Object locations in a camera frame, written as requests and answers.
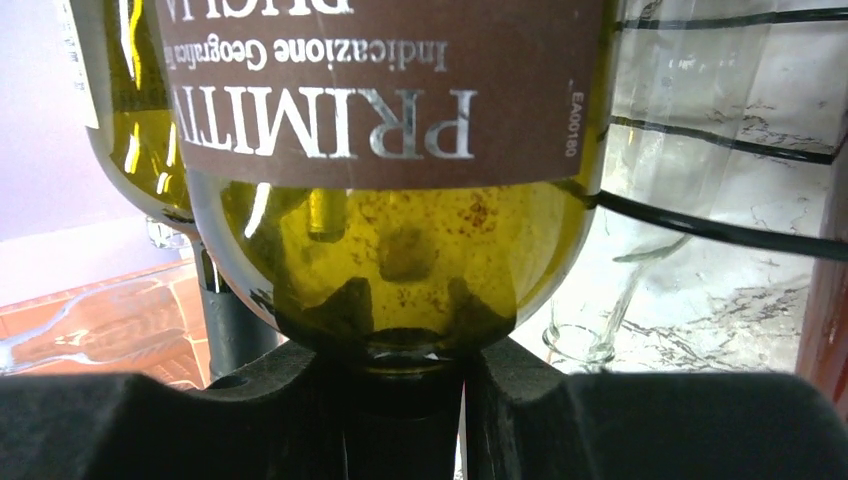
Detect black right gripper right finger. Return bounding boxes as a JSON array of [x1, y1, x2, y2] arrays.
[[466, 339, 847, 480]]

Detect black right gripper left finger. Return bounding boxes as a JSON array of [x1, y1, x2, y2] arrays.
[[1, 342, 344, 479]]

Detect green bottle brown label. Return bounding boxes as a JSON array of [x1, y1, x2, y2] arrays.
[[149, 1, 625, 479]]

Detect clear glass bottle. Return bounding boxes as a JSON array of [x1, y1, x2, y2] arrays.
[[542, 1, 847, 373]]

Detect green bottle black cap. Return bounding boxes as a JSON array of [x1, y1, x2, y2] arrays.
[[55, 0, 279, 381]]

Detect amber bottle gold cap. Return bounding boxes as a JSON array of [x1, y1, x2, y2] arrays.
[[795, 120, 847, 421]]

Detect peach plastic desk organizer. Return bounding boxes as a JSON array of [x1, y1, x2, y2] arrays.
[[1, 260, 211, 389]]

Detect black wire wine rack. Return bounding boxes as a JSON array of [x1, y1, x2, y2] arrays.
[[583, 7, 847, 262]]

